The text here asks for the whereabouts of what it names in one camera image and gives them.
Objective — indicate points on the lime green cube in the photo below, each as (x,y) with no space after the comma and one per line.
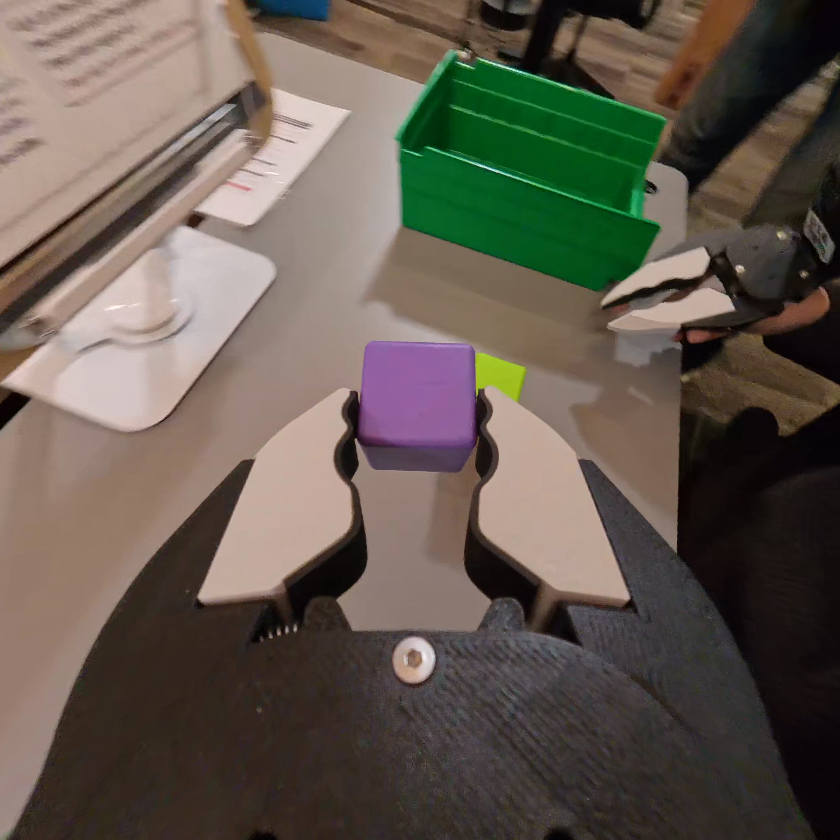
(502,377)

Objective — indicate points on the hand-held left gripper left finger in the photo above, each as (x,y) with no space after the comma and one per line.
(282,518)

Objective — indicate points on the person's right hand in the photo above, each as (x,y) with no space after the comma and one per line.
(787,321)

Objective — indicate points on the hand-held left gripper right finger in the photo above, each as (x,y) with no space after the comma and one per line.
(551,518)

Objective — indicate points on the document stand with white base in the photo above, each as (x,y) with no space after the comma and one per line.
(197,282)

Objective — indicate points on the laminated paper sheet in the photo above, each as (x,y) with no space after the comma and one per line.
(289,151)

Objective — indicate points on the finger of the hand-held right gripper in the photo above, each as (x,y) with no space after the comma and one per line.
(656,275)
(682,310)

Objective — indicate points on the black chair base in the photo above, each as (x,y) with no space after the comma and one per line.
(544,39)

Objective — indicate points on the green plastic bin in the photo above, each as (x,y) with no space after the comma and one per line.
(512,210)

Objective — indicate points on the purple cube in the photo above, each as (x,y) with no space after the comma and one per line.
(417,400)

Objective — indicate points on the printed instruction sheet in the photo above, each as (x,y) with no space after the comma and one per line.
(98,65)

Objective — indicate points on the blue storage bin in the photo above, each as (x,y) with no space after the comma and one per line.
(289,8)

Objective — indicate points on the person's dark clothed body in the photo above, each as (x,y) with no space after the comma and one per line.
(774,525)

